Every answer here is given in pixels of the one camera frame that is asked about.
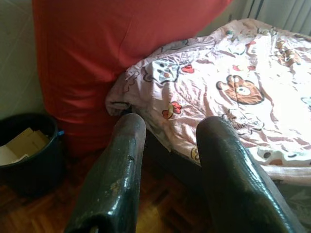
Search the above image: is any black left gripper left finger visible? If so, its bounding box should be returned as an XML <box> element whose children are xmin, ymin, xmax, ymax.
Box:
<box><xmin>64</xmin><ymin>113</ymin><xmax>147</xmax><ymax>233</ymax></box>

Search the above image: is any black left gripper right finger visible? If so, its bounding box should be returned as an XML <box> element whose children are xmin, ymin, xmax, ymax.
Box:
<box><xmin>195</xmin><ymin>116</ymin><xmax>306</xmax><ymax>233</ymax></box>

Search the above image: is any black bed base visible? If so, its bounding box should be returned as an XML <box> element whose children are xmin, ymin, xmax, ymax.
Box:
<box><xmin>144</xmin><ymin>130</ymin><xmax>207</xmax><ymax>195</ymax></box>

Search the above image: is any black round waste bin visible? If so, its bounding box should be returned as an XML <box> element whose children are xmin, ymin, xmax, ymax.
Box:
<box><xmin>0</xmin><ymin>113</ymin><xmax>66</xmax><ymax>198</ymax></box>

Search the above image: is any pink cartoon print blanket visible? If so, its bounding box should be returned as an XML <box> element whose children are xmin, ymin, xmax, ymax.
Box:
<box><xmin>105</xmin><ymin>18</ymin><xmax>311</xmax><ymax>187</ymax></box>

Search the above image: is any brown cardboard piece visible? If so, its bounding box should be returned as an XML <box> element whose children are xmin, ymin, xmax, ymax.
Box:
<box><xmin>5</xmin><ymin>127</ymin><xmax>51</xmax><ymax>162</ymax></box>

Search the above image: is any red fabric covered mattress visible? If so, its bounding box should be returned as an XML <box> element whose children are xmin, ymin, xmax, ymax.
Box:
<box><xmin>31</xmin><ymin>0</ymin><xmax>235</xmax><ymax>158</ymax></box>

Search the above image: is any grey curtain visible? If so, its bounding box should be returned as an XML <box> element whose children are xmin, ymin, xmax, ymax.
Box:
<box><xmin>242</xmin><ymin>0</ymin><xmax>311</xmax><ymax>37</ymax></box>

